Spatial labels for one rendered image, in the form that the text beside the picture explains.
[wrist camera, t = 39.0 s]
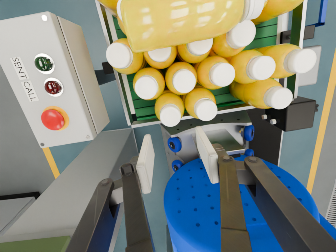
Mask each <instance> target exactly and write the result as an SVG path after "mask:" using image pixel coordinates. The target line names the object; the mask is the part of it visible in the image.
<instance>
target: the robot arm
mask: <svg viewBox="0 0 336 252"><path fill-rule="evenodd" d="M195 133H196V142H197V148H198V151H199V154H200V156H201V159H202V161H203V164H204V166H205V169H206V171H207V174H208V176H209V179H210V181H211V183H212V184H218V183H220V218H221V228H220V231H221V252H253V250H252V245H251V239H250V234H249V231H248V230H247V225H246V219H245V214H244V208H243V202H242V197H241V191H240V185H245V187H246V189H247V190H248V192H249V194H250V195H251V197H252V199H253V201H254V202H255V204H256V206H257V207H258V209H259V211H260V212H261V214H262V216H263V217H264V219H265V221H266V223H267V224H268V226H269V228H270V229H271V231H272V233H273V234H274V236H275V238H276V239H277V241H278V243H279V245H280V246H281V248H282V250H283V251H284V252H336V241H335V239H334V238H333V237H332V236H331V235H330V234H329V233H328V232H327V231H326V230H325V229H324V227H323V226H322V225H321V224H320V223H319V222H318V221H317V220H316V219H315V218H314V217H313V216H312V214H311V213H310V212H309V211H308V210H307V209H306V208H305V207H304V206H303V205H302V204H301V202H300V201H299V200H298V199H297V198H296V197H295V196H294V195H293V194H292V193H291V192H290V190H289V189H288V188H287V187H286V186H285V185H284V184H283V183H282V182H281V181H280V180H279V178H278V177H277V176H276V175H275V174H274V173H273V172H272V171H271V170H270V169H269V168H268V166H267V165H266V164H265V163H264V162H263V161H262V160H261V159H260V158H258V157H255V156H248V157H246V158H245V159H244V161H237V160H235V159H234V158H233V157H232V156H229V155H228V154H227V152H226V151H225V149H224V148H223V147H222V145H220V144H219V143H215V144H211V143H210V141H209V139H208V137H207V136H206V134H205V132H204V131H203V129H202V127H201V126H197V127H196V128H195ZM154 161H155V151H154V147H153V142H152V138H151V135H150V134H147V135H145V136H144V140H143V143H142V147H141V151H140V154H139V156H134V157H133V158H132V159H131V160H130V163H126V164H123V165H122V166H121V167H120V168H119V170H120V174H121V177H122V178H121V179H119V180H116V181H113V179H112V178H107V179H104V180H102V181H101V182H100V183H99V184H98V185H97V187H96V189H95V192H94V194H93V196H92V198H91V200H90V202H89V204H88V206H87V208H86V210H85V212H84V214H83V216H82V218H81V220H80V222H79V224H78V226H77V228H76V230H75V232H74V234H73V236H72V238H71V240H70V242H69V245H68V247H67V249H66V251H65V252H109V249H110V245H111V241H112V237H113V234H114V230H115V226H116V222H117V218H118V214H119V210H120V206H121V203H123V202H124V215H125V227H126V240H127V247H126V249H125V252H156V250H155V246H154V241H153V237H152V233H151V229H150V224H149V220H148V216H147V212H146V208H145V203H144V199H143V195H142V192H143V194H150V192H151V190H152V181H153V171H154Z"/></svg>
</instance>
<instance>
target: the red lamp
mask: <svg viewBox="0 0 336 252"><path fill-rule="evenodd" d="M44 88H45V91H46V92H47V93H48V94H50V95H57V94H59V93H60V91H61V87H60V85H59V84H58V83H57V82H56V81H54V80H50V81H48V82H46V83H45V85H44Z"/></svg>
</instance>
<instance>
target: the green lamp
mask: <svg viewBox="0 0 336 252"><path fill-rule="evenodd" d="M34 64H35V67H36V68H37V69H38V70H39V71H42V72H49V71H50V70H51V69H52V63H51V61H50V60H49V59H48V58H47V57H44V56H39V57H37V58H36V59H35V60H34Z"/></svg>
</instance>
